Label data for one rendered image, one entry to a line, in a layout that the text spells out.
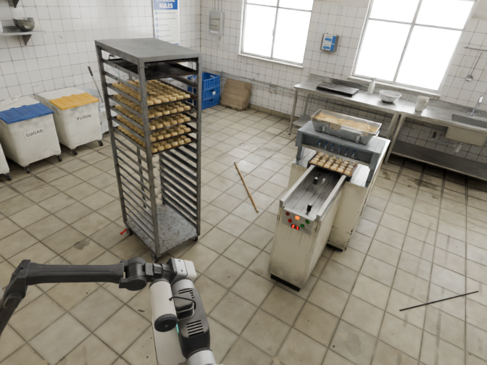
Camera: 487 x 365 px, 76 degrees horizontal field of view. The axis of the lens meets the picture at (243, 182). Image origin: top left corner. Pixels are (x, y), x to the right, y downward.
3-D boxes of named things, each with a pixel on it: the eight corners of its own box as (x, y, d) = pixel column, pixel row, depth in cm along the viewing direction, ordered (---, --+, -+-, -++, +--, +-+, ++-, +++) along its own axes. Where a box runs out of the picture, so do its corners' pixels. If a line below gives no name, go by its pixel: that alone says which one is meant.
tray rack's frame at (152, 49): (201, 240, 314) (204, 52, 219) (156, 265, 283) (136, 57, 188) (166, 209, 351) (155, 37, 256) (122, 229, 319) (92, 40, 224)
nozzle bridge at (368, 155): (304, 150, 324) (310, 119, 306) (375, 173, 296) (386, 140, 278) (291, 162, 299) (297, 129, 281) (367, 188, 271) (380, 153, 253)
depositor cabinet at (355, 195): (317, 180, 440) (331, 124, 395) (369, 198, 412) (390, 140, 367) (279, 229, 344) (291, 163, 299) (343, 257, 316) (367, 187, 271)
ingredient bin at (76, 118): (73, 158, 438) (61, 105, 397) (48, 144, 466) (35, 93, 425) (107, 145, 476) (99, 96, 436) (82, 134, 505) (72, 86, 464)
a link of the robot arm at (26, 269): (2, 280, 97) (11, 254, 105) (3, 304, 105) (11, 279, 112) (148, 278, 117) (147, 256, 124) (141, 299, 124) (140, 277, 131)
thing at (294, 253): (295, 235, 337) (311, 163, 290) (325, 248, 324) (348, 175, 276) (265, 278, 285) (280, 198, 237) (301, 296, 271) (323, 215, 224)
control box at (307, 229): (282, 220, 246) (285, 206, 239) (311, 232, 237) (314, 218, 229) (280, 223, 243) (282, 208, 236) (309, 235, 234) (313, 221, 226)
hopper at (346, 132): (317, 122, 301) (320, 108, 294) (377, 138, 279) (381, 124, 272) (306, 131, 280) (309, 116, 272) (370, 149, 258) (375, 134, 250)
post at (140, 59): (160, 256, 281) (143, 57, 190) (157, 258, 279) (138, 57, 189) (158, 254, 283) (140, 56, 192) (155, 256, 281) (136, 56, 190)
